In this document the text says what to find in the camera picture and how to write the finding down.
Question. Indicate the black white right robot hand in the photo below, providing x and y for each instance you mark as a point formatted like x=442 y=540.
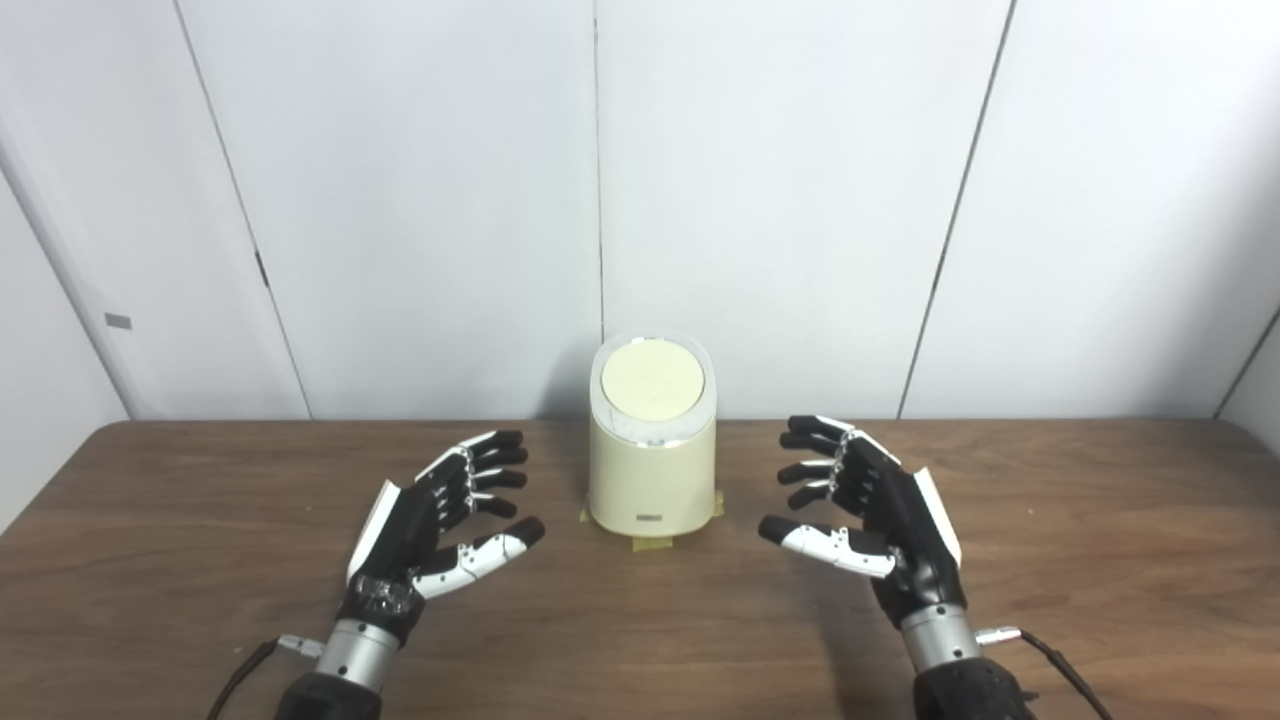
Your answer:
x=915 y=530

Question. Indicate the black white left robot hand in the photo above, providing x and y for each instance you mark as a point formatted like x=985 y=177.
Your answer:
x=400 y=535

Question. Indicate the cream round bin lid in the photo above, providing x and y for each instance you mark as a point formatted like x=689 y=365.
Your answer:
x=652 y=380

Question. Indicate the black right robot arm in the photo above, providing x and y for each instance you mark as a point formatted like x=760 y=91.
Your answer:
x=945 y=640

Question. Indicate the cream-colored bin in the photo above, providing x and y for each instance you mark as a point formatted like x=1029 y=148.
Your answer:
x=652 y=480

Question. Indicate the black wall panel hinge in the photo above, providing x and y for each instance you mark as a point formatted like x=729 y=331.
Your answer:
x=261 y=270

